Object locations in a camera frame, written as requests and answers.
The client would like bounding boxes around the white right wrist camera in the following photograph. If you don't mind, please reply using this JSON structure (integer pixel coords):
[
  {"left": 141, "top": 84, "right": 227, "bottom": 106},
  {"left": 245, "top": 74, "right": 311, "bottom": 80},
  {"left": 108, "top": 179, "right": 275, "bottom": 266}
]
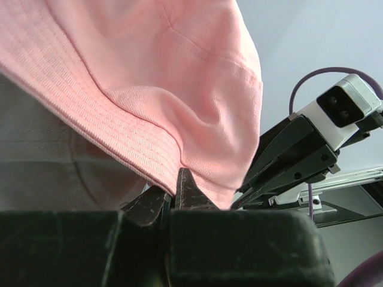
[{"left": 293, "top": 72, "right": 382, "bottom": 152}]

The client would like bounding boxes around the grey bucket hat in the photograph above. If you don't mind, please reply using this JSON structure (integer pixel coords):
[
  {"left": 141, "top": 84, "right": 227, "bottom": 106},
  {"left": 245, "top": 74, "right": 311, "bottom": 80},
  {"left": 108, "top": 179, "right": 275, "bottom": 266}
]
[{"left": 1, "top": 77, "right": 145, "bottom": 211}]

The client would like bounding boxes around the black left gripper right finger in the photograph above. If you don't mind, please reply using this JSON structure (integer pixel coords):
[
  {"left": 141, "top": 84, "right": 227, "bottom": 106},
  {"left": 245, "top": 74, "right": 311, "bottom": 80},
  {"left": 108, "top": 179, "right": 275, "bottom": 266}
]
[{"left": 171, "top": 168, "right": 217, "bottom": 211}]

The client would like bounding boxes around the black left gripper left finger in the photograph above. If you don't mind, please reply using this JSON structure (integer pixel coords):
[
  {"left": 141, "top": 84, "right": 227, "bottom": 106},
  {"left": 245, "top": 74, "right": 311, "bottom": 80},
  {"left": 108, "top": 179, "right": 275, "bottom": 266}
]
[{"left": 121, "top": 187, "right": 172, "bottom": 226}]

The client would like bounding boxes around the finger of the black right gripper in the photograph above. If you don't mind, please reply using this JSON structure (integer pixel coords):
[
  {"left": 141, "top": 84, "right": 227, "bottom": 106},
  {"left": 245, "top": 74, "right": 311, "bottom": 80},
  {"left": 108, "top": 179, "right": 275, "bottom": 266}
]
[{"left": 232, "top": 115, "right": 339, "bottom": 209}]

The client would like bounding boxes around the aluminium front rail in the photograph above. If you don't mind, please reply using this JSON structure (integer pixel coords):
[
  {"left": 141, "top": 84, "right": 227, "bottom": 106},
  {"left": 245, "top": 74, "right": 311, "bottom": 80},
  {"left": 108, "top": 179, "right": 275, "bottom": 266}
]
[{"left": 266, "top": 167, "right": 382, "bottom": 228}]

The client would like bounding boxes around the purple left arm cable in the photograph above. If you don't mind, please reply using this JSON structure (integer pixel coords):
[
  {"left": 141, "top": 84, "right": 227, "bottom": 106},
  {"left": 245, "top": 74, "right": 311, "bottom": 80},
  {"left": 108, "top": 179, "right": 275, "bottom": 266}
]
[{"left": 338, "top": 249, "right": 383, "bottom": 287}]

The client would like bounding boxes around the pink bucket hat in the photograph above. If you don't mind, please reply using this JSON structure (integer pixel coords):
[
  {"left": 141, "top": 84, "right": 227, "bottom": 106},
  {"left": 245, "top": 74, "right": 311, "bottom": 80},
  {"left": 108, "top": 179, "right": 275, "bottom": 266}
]
[{"left": 1, "top": 1, "right": 263, "bottom": 209}]

